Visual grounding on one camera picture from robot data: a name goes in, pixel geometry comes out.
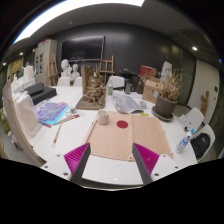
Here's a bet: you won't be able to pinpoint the cardboard box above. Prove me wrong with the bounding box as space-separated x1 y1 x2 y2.
141 77 164 104

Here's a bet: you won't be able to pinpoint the white cup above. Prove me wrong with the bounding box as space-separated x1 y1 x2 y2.
96 109 110 126

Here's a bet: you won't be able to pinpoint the white plaster bust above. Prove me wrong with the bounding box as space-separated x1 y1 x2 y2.
60 58 73 79
70 63 81 82

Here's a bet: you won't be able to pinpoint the black wall television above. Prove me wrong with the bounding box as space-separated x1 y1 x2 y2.
60 35 106 64

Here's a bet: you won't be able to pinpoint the white chair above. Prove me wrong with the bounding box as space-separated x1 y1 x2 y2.
191 123 216 162
107 75 126 90
179 106 205 134

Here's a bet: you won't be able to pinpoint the colourful printed sheet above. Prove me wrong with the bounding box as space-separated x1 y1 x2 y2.
34 100 70 128

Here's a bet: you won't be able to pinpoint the wooden figure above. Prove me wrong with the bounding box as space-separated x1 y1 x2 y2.
199 90 211 116

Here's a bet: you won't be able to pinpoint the white blue-capped drink bottle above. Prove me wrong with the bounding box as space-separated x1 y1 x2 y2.
174 128 196 155

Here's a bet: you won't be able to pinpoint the white cabinet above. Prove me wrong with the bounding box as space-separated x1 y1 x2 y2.
33 39 58 86

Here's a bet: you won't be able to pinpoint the white plaster statue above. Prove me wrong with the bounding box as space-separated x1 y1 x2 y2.
159 60 174 83

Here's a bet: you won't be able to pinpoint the ceiling light panel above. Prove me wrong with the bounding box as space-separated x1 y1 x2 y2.
13 0 146 45

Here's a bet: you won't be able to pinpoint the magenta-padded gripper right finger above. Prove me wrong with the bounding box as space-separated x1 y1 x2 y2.
132 142 183 185

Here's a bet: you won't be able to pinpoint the wooden paintbrush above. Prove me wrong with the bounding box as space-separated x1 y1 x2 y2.
51 123 63 149

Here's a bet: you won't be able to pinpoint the red box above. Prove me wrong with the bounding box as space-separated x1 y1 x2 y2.
138 64 158 80

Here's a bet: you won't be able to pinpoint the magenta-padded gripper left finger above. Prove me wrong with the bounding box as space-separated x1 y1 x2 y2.
41 142 92 185

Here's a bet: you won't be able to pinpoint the green-labelled spray bottle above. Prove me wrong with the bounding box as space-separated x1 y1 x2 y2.
106 77 115 97

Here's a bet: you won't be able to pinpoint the white plastic bag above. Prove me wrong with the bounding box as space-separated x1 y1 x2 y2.
11 89 43 140

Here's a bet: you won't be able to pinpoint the black box stack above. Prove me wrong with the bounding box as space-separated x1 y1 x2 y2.
24 82 58 106

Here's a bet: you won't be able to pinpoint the black backpack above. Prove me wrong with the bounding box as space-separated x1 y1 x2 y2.
190 132 212 160

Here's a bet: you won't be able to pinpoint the glass bottle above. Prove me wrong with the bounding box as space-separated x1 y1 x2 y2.
124 81 133 95

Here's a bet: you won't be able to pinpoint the dried plant in grey pot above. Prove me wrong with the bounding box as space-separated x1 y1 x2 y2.
151 69 185 123

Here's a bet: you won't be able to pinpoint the flat round red coaster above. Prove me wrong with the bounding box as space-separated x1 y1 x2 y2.
116 119 129 130

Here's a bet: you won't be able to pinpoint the wooden easel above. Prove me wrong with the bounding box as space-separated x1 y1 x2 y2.
97 54 116 85
47 53 61 87

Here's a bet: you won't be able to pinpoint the brown carved sculpture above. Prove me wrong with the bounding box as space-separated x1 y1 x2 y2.
75 64 108 111

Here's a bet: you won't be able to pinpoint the loose papers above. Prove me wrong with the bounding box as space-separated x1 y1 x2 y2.
177 114 195 133

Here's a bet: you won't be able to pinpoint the newspaper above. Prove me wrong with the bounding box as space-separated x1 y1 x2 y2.
111 90 144 115

